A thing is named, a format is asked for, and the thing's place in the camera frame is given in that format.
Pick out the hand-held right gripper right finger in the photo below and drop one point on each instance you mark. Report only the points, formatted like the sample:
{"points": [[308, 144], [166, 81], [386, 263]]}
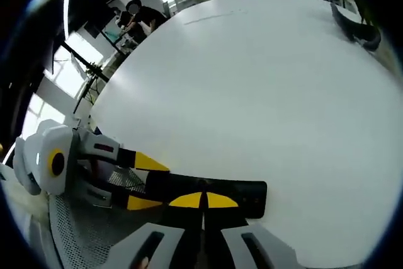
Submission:
{"points": [[270, 250]]}

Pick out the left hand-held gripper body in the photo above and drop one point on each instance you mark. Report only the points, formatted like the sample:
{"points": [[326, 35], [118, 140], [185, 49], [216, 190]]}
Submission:
{"points": [[37, 155]]}

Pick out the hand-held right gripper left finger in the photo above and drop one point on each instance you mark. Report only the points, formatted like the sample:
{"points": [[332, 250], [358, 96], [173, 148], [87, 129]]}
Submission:
{"points": [[141, 250]]}

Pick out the black remote control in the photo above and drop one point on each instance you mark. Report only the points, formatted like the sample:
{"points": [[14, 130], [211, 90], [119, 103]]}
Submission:
{"points": [[245, 196]]}

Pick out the grey mesh office chair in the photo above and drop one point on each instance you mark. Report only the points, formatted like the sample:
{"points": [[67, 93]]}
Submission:
{"points": [[82, 228]]}

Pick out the black stand pole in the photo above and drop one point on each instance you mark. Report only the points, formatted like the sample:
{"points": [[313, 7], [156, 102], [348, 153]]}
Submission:
{"points": [[91, 72]]}

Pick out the black curved headset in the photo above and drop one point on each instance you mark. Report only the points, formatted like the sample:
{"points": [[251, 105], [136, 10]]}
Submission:
{"points": [[359, 31]]}

